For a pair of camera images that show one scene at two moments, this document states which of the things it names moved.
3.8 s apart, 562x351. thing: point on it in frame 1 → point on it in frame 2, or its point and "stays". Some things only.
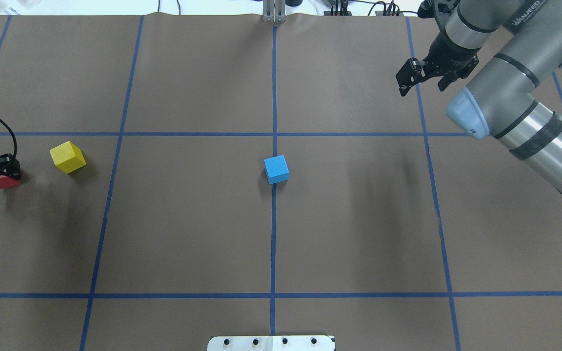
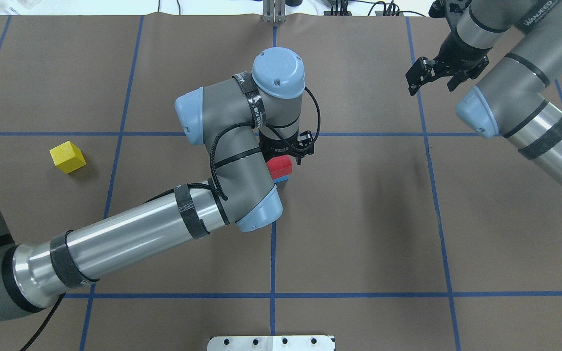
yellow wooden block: x=67 y=158 stays
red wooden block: x=1 y=182 → x=279 y=166
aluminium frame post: x=274 y=11 stays
